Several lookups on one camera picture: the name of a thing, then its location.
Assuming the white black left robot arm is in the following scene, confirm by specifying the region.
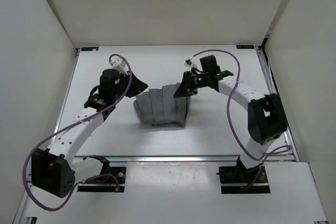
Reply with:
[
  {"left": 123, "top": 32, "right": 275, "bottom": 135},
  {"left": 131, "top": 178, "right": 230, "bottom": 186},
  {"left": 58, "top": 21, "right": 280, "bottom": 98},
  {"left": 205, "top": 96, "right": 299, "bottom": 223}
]
[{"left": 31, "top": 69, "right": 148, "bottom": 198}]

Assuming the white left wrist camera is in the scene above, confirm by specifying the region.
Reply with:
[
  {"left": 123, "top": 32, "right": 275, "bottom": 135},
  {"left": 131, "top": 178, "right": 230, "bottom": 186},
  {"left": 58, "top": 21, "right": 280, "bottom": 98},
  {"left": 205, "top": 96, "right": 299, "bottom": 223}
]
[{"left": 111, "top": 58, "right": 128, "bottom": 75}]

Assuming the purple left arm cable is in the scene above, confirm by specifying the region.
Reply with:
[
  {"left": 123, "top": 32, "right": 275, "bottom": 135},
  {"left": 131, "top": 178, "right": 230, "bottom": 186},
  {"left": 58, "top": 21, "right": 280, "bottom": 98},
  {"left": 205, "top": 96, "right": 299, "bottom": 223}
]
[{"left": 23, "top": 54, "right": 132, "bottom": 212}]

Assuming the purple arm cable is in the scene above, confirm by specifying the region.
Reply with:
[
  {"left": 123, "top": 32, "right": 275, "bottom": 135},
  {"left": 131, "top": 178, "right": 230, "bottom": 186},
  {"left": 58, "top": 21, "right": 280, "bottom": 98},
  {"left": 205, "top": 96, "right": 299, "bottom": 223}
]
[
  {"left": 187, "top": 49, "right": 293, "bottom": 190},
  {"left": 23, "top": 54, "right": 132, "bottom": 212}
]

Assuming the blue right corner label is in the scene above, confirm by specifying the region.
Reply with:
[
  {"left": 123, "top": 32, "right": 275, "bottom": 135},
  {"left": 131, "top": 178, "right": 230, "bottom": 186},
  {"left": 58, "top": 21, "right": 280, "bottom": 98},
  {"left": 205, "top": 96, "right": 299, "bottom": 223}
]
[{"left": 236, "top": 45, "right": 255, "bottom": 49}]

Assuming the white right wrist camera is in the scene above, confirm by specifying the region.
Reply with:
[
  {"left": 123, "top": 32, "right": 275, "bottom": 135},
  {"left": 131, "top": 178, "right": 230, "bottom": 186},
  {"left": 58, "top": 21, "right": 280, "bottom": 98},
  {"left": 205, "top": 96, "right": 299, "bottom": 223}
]
[{"left": 184, "top": 59, "right": 197, "bottom": 69}]

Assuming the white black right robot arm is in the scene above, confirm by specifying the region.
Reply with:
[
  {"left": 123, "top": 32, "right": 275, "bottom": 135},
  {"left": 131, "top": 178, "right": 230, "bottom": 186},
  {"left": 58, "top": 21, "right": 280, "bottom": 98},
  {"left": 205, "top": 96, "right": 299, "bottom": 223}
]
[{"left": 174, "top": 55, "right": 291, "bottom": 182}]

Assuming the aluminium table edge rail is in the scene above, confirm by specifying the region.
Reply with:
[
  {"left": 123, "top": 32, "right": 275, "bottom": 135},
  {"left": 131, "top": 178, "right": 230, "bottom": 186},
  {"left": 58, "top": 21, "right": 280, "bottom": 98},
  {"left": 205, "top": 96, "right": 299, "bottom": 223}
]
[{"left": 41, "top": 154, "right": 300, "bottom": 164}]

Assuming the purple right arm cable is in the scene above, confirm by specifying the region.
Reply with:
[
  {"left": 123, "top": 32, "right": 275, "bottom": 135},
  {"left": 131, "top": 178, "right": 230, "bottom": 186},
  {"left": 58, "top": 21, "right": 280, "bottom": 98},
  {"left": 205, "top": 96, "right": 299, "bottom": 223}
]
[{"left": 187, "top": 49, "right": 293, "bottom": 190}]

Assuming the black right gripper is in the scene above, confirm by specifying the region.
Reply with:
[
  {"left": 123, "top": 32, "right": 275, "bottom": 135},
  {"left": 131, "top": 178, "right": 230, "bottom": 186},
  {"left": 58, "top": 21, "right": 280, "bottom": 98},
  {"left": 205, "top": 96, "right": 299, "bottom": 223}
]
[{"left": 173, "top": 71, "right": 209, "bottom": 99}]

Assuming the blue corner label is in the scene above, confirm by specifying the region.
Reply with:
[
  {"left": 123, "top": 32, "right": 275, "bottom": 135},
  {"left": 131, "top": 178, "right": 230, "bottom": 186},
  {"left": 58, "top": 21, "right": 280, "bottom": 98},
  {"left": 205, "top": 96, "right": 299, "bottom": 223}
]
[
  {"left": 236, "top": 45, "right": 255, "bottom": 49},
  {"left": 81, "top": 47, "right": 99, "bottom": 51}
]

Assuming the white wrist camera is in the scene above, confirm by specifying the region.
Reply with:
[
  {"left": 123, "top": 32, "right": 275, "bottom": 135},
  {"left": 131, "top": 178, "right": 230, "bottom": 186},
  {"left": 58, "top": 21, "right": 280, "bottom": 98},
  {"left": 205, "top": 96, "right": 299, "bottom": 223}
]
[
  {"left": 111, "top": 58, "right": 128, "bottom": 75},
  {"left": 184, "top": 59, "right": 197, "bottom": 69}
]

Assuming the blue left corner label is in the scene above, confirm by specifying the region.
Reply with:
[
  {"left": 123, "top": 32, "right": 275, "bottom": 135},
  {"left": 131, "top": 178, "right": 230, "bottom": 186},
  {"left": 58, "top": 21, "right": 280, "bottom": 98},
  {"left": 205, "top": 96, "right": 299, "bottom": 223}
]
[{"left": 81, "top": 47, "right": 99, "bottom": 51}]

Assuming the aluminium right frame rail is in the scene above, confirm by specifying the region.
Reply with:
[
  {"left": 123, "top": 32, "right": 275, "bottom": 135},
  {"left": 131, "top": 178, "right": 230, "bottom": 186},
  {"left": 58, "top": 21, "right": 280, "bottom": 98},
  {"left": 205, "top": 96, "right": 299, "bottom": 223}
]
[{"left": 256, "top": 46, "right": 300, "bottom": 162}]

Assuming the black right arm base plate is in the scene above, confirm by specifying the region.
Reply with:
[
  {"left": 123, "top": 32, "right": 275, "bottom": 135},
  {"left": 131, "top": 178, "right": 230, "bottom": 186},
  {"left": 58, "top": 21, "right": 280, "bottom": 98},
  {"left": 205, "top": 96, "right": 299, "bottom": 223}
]
[{"left": 216, "top": 166, "right": 271, "bottom": 195}]

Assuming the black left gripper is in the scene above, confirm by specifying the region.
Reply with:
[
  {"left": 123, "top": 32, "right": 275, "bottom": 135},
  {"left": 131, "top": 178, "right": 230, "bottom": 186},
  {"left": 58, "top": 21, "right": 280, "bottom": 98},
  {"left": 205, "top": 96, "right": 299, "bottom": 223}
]
[{"left": 112, "top": 70, "right": 148, "bottom": 101}]

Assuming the grey pleated skirt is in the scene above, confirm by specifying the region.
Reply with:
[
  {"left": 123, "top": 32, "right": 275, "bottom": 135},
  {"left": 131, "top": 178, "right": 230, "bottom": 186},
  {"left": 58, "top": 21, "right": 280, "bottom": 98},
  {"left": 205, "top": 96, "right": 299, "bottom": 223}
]
[{"left": 133, "top": 82, "right": 190, "bottom": 128}]

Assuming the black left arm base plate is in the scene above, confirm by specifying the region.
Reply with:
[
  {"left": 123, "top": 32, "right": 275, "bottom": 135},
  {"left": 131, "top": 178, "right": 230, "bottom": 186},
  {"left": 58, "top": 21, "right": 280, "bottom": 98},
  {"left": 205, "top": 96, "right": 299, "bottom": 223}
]
[{"left": 76, "top": 155, "right": 127, "bottom": 193}]

